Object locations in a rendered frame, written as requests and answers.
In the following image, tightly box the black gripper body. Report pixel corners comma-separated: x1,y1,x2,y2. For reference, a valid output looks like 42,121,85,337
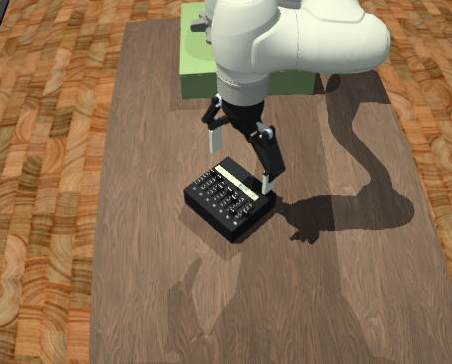
221,98,264,135

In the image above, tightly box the black lighting desk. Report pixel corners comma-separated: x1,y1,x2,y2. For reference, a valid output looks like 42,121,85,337
183,156,277,243

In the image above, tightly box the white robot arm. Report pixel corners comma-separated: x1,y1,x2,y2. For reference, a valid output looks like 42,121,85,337
189,0,391,106

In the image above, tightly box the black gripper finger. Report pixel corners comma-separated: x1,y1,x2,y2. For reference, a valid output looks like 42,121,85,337
238,121,286,194
202,94,234,154

